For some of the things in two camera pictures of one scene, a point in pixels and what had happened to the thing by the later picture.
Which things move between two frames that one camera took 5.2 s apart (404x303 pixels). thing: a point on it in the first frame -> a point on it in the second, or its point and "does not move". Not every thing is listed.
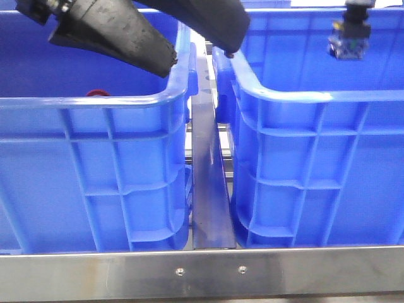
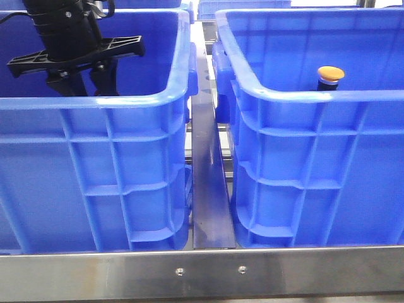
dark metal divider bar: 213,225 does not move
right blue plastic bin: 318,141 does not move
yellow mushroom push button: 349,37 -> 329,77
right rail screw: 242,269 does not move
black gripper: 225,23 -> 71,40
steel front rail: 331,270 does not move
